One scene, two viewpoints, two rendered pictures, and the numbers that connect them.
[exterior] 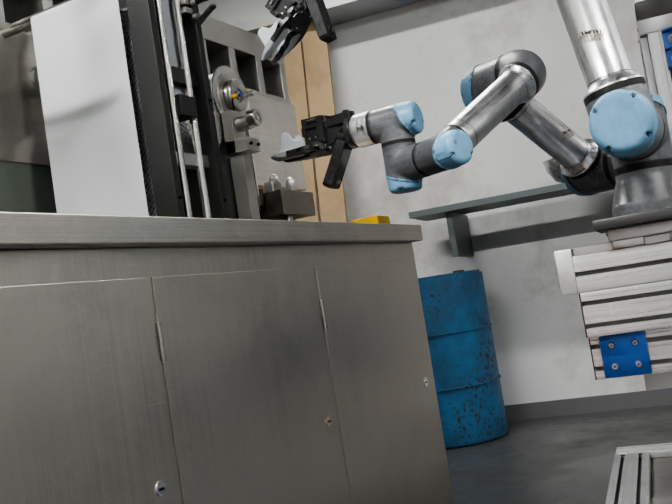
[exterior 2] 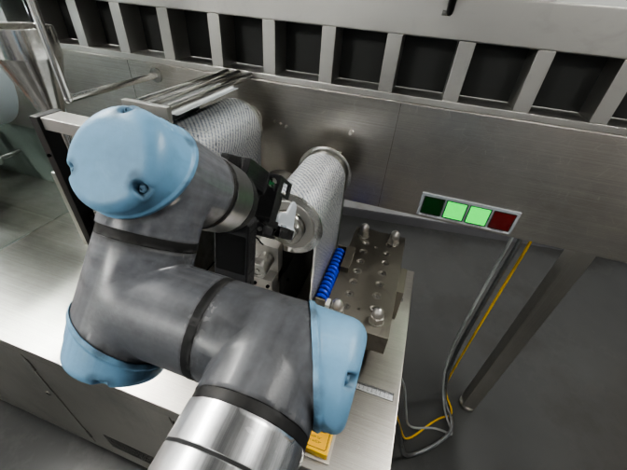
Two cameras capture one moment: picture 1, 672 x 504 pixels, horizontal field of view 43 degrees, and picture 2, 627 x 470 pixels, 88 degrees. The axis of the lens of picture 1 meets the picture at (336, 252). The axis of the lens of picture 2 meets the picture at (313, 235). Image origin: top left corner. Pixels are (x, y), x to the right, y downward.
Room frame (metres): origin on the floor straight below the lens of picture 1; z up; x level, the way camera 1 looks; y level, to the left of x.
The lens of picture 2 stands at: (1.92, -0.36, 1.65)
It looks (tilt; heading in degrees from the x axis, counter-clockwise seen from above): 38 degrees down; 78
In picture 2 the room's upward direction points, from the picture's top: 5 degrees clockwise
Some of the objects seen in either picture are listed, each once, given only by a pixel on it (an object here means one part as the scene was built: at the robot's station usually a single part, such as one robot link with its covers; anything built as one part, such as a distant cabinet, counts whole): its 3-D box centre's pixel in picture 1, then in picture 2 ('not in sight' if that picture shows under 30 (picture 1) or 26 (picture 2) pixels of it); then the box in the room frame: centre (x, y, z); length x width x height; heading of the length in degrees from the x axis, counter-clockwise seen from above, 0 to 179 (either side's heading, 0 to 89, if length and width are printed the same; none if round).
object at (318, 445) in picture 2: (371, 223); (315, 434); (2.02, -0.09, 0.91); 0.07 x 0.07 x 0.02; 63
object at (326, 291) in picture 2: not in sight; (331, 272); (2.11, 0.26, 1.03); 0.21 x 0.04 x 0.03; 63
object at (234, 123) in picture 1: (248, 176); (267, 296); (1.93, 0.17, 1.05); 0.06 x 0.05 x 0.31; 63
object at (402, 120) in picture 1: (395, 123); not in sight; (1.86, -0.17, 1.11); 0.11 x 0.08 x 0.09; 63
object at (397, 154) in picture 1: (407, 165); not in sight; (1.85, -0.18, 1.01); 0.11 x 0.08 x 0.11; 38
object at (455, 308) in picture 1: (439, 357); not in sight; (4.28, -0.42, 0.41); 0.56 x 0.54 x 0.81; 70
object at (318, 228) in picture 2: (231, 97); (288, 224); (1.98, 0.19, 1.25); 0.15 x 0.01 x 0.15; 153
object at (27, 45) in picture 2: not in sight; (22, 40); (1.39, 0.62, 1.50); 0.14 x 0.14 x 0.06
